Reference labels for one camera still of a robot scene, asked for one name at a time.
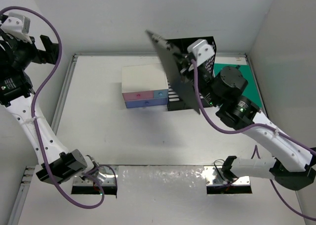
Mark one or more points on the pink drawer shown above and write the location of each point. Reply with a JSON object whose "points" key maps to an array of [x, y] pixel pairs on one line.
{"points": [[140, 95]]}

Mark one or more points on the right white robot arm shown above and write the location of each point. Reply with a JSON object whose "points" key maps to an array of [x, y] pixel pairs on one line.
{"points": [[291, 164]]}

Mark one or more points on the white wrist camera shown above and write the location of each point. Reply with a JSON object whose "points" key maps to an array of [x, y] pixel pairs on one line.
{"points": [[201, 50], [17, 26]]}

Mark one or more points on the light blue small drawer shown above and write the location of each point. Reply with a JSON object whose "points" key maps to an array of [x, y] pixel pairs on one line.
{"points": [[161, 93]]}

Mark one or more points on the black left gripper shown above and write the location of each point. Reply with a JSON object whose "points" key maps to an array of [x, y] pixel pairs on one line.
{"points": [[13, 41]]}

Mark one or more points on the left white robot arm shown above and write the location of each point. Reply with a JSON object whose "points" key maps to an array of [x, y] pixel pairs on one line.
{"points": [[57, 161]]}

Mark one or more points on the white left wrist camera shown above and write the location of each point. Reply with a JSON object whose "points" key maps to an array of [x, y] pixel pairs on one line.
{"points": [[17, 26]]}

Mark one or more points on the purple bottom drawer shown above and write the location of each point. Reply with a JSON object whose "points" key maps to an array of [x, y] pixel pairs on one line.
{"points": [[146, 102]]}

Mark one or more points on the black mesh file organizer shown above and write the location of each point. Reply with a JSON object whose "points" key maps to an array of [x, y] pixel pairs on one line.
{"points": [[175, 103]]}

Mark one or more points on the white drawer cabinet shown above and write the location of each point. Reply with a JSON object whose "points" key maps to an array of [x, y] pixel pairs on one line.
{"points": [[143, 78]]}

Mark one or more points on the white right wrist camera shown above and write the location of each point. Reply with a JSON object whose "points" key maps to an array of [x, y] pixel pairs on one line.
{"points": [[201, 50]]}

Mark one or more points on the black board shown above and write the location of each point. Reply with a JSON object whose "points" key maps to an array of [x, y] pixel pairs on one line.
{"points": [[173, 61]]}

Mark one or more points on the green folder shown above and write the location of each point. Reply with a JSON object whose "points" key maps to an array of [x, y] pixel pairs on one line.
{"points": [[251, 90]]}

